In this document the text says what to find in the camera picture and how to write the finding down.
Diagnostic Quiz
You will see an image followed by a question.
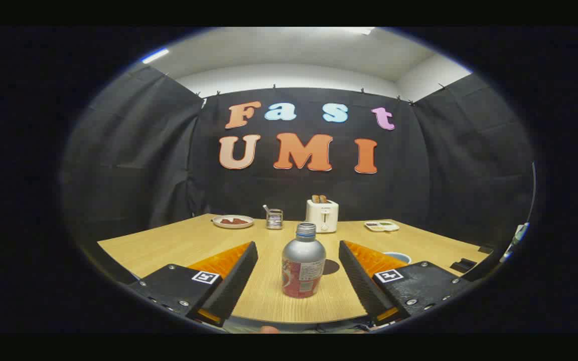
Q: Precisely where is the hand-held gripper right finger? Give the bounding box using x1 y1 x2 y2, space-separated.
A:
338 240 472 326

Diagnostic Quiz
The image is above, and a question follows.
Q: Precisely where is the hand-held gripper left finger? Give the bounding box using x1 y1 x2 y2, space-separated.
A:
127 241 259 329

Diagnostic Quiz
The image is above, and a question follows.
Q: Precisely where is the silver juice bottle red label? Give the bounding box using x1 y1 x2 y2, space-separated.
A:
281 223 327 299

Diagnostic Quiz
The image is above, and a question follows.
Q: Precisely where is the wooden table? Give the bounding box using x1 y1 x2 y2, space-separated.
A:
97 214 490 324

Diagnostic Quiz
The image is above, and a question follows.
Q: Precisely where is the white plate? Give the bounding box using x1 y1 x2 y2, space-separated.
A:
212 215 254 229

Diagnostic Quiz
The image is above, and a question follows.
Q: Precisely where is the white compartment tray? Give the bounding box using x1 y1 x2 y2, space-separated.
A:
364 220 400 232

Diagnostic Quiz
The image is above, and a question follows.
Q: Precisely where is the metal utensil holder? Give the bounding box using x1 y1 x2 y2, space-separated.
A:
263 205 283 230

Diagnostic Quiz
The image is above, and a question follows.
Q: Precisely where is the white toaster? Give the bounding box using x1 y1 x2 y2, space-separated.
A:
306 199 339 234

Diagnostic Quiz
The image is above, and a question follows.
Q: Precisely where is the black backdrop cloth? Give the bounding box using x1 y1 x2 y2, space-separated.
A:
61 65 535 251

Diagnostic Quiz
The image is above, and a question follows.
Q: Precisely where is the blue-white object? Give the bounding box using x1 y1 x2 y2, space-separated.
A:
501 223 529 262

